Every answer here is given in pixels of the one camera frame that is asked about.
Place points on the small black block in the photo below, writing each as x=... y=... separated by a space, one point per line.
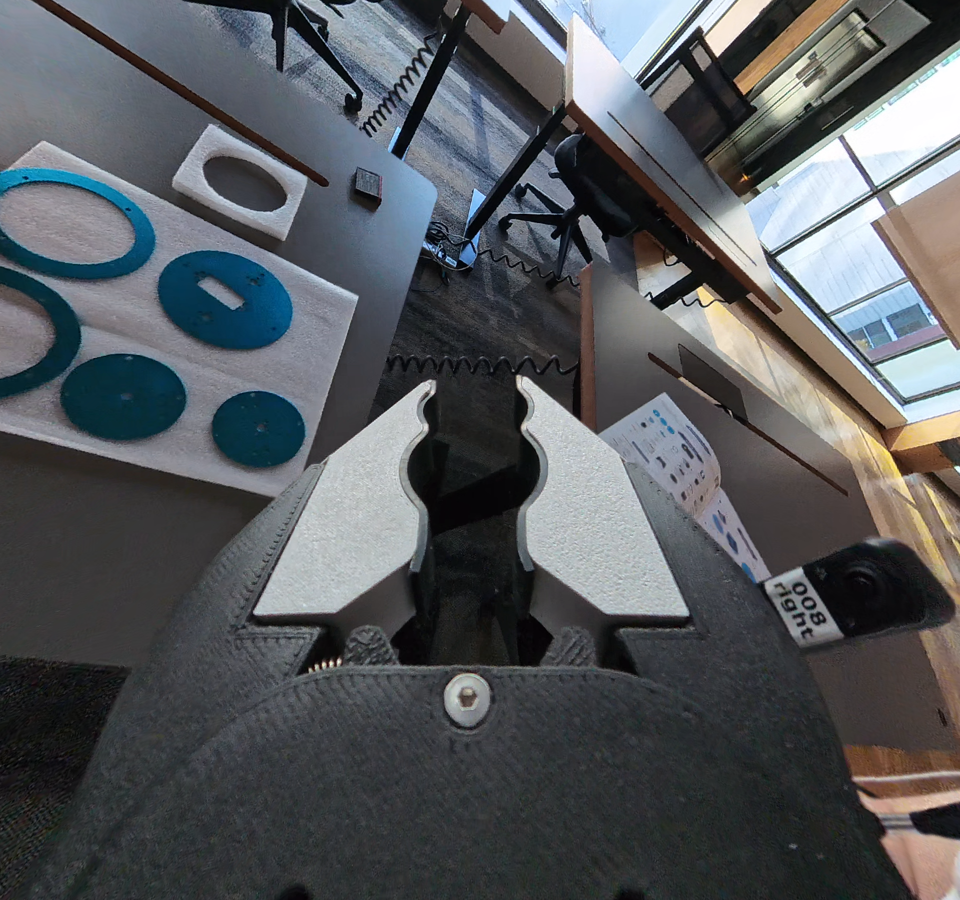
x=367 y=183

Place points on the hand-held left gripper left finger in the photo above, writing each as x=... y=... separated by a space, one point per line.
x=352 y=532

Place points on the white foam frame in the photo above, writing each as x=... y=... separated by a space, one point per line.
x=187 y=179

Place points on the large blue disc rectangular cutout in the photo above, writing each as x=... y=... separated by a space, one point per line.
x=255 y=322

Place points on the medium blue metal disc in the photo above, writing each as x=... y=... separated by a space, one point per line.
x=124 y=405

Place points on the assembly guide booklet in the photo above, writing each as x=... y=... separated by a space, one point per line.
x=675 y=457

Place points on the white foam sheet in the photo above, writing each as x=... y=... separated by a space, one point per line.
x=120 y=315

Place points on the power strip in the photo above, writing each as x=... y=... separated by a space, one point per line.
x=450 y=251

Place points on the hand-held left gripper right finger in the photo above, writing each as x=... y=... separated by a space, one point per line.
x=600 y=540

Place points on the small blue metal disc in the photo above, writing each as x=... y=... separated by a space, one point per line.
x=259 y=427

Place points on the large window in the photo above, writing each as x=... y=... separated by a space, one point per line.
x=840 y=262

